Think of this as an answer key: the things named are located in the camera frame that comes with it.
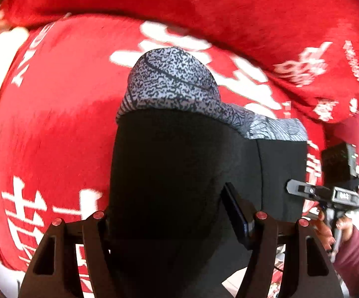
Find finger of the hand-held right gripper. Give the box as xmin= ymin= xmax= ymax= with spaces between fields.
xmin=286 ymin=179 xmax=333 ymax=200

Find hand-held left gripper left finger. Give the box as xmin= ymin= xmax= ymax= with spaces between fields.
xmin=17 ymin=211 xmax=117 ymax=298

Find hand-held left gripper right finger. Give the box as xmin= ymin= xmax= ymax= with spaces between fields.
xmin=221 ymin=183 xmax=344 ymax=298

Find black pants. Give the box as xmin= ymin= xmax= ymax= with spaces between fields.
xmin=108 ymin=46 xmax=309 ymax=298

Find person's right forearm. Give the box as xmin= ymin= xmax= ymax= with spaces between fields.
xmin=333 ymin=225 xmax=359 ymax=298

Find red printed blanket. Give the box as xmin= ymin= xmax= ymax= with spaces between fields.
xmin=0 ymin=0 xmax=359 ymax=298

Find person's right hand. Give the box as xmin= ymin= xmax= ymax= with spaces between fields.
xmin=316 ymin=210 xmax=354 ymax=252

